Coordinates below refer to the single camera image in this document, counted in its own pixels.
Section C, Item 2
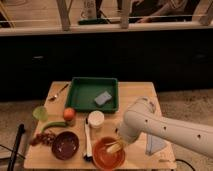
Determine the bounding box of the green plastic tray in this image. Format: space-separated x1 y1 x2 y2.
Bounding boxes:
65 77 119 113

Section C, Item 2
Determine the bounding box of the orange-red bowl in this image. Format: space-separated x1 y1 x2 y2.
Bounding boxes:
92 137 125 171

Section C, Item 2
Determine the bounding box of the black pole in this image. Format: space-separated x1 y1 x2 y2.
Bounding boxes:
7 124 25 171

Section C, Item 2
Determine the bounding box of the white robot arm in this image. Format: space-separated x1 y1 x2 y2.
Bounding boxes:
118 97 213 158

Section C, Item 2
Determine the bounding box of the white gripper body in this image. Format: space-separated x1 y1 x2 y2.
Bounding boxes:
117 125 140 144

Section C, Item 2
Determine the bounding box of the black cable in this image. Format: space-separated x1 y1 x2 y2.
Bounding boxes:
175 158 198 171

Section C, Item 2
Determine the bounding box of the green chili pepper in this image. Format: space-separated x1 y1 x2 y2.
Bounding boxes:
41 122 68 132

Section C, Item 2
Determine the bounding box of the orange fruit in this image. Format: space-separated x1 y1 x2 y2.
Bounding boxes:
63 107 76 121

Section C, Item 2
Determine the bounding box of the yellow banana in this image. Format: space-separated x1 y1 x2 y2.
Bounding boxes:
105 141 123 154

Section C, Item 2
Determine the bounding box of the light green cup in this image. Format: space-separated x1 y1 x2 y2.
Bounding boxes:
33 106 48 122

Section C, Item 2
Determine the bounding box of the white cup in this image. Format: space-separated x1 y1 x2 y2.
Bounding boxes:
88 111 105 128

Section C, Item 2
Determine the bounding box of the grey folded cloth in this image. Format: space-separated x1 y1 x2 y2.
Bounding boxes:
146 134 166 156

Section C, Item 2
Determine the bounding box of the red grape bunch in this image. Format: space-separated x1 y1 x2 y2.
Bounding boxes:
30 132 56 146

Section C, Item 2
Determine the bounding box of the wooden railing post right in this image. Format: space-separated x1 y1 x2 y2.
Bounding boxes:
120 0 131 29

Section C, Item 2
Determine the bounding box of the dark maroon bowl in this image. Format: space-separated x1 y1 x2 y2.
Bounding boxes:
51 131 79 160

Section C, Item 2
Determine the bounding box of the grey-blue sponge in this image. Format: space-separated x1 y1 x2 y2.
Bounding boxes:
94 91 112 106

